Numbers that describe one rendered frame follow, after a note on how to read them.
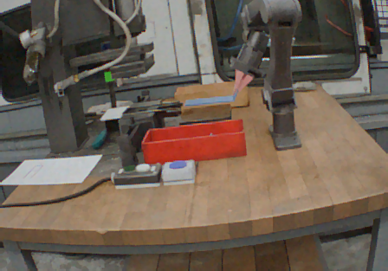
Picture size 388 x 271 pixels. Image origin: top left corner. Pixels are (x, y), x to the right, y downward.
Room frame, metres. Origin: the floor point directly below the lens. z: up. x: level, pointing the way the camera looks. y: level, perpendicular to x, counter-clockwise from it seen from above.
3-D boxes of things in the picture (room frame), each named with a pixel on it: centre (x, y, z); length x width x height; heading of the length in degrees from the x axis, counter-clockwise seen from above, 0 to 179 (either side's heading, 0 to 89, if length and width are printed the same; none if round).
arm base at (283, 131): (1.13, -0.24, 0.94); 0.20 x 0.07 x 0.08; 175
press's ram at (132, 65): (1.32, 0.22, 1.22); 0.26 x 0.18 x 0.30; 85
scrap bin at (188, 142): (1.11, 0.00, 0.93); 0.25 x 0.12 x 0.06; 85
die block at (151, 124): (1.33, 0.15, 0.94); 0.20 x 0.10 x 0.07; 175
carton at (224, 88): (1.60, -0.08, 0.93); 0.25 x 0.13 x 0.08; 85
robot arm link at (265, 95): (1.14, -0.23, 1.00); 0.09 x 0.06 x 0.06; 95
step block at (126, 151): (1.08, 0.17, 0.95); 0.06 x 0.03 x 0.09; 175
